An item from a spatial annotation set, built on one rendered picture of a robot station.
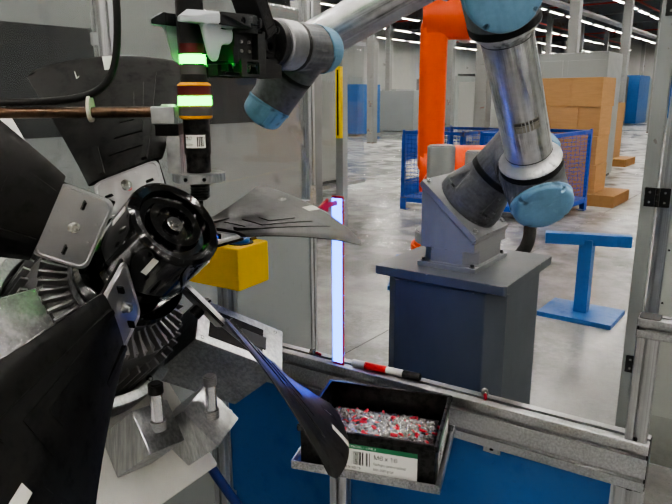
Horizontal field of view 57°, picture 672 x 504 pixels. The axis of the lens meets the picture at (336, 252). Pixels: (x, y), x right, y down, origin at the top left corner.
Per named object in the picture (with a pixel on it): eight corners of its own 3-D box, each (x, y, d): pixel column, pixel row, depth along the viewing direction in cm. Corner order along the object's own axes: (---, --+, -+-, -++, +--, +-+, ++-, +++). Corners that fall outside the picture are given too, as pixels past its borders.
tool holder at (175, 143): (151, 185, 80) (145, 106, 78) (164, 178, 87) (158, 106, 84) (222, 184, 80) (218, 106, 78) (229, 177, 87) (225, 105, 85)
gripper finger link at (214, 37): (200, 58, 74) (240, 62, 83) (197, 6, 73) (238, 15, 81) (178, 59, 75) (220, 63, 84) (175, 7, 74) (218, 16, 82)
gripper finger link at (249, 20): (230, 23, 77) (264, 30, 85) (230, 10, 77) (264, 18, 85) (198, 25, 79) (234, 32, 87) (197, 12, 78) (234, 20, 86)
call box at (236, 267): (183, 286, 136) (180, 239, 133) (215, 275, 144) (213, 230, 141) (239, 298, 127) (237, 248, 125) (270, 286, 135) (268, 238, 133)
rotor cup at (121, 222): (108, 341, 74) (161, 287, 67) (49, 242, 76) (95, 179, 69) (195, 307, 86) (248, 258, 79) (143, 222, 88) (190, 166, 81)
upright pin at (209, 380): (201, 418, 87) (198, 376, 86) (211, 412, 89) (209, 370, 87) (212, 422, 86) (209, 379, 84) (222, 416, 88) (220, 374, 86)
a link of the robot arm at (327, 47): (327, 87, 107) (356, 48, 103) (289, 86, 98) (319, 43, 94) (299, 55, 109) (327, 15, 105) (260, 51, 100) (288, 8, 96)
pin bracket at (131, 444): (100, 436, 83) (131, 410, 78) (135, 423, 88) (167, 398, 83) (117, 478, 82) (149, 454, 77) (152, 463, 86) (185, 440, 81)
